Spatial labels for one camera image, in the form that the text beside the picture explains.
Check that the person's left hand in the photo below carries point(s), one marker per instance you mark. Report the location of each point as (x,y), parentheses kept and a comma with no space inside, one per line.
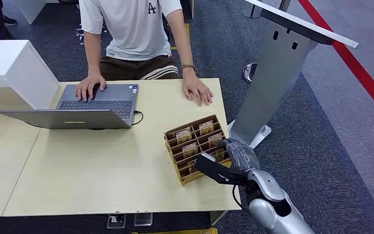
(197,90)

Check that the white counter block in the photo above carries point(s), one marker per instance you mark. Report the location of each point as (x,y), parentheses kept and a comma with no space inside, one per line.
(32,8)

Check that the person's right hand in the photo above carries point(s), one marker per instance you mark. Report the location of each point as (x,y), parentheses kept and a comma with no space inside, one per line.
(88,85)

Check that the white kiosk base plate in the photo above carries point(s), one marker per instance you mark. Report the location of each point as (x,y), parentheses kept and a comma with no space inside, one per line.
(259,135)

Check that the person's right forearm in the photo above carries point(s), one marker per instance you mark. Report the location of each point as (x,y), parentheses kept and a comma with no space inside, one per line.
(92,55)

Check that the office chair wheel base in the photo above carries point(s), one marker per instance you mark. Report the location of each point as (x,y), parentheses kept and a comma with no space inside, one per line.
(80,32)

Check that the yellow floor strip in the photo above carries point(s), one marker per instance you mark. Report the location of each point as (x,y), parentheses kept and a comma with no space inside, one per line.
(180,231)

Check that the metal floor socket lid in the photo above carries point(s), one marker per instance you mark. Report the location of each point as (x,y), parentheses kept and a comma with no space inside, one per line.
(143,219)

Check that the grey kiosk stand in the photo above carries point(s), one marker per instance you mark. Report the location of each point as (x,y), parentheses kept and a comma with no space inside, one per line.
(271,80)

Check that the white desk leg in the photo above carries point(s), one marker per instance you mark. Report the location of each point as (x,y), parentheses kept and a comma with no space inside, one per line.
(217,217)

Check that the person's left forearm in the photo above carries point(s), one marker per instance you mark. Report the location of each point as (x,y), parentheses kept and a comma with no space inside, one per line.
(183,42)

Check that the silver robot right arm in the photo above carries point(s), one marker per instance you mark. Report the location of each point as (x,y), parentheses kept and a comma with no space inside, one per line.
(271,206)

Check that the brown wooden card holder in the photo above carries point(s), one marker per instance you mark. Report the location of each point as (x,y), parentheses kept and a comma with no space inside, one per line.
(177,151)

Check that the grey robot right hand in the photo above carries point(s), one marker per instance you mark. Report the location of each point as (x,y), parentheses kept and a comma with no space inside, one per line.
(242,156)

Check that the chrome stanchion base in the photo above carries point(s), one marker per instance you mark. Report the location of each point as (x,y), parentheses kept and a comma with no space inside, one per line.
(249,72)

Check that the grey laptop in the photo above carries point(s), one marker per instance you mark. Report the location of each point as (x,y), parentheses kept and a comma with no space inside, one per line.
(103,100)

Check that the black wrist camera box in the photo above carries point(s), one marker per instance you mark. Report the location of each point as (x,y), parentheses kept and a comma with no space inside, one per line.
(211,168)

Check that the floor socket with plug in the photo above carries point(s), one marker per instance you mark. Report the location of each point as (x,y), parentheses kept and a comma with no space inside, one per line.
(116,221)

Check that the white cabinet box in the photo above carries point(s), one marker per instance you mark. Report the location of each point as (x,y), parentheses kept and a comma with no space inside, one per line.
(9,71)

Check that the red barrier belt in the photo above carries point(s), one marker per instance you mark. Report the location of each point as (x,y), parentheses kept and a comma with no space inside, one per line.
(358,69)

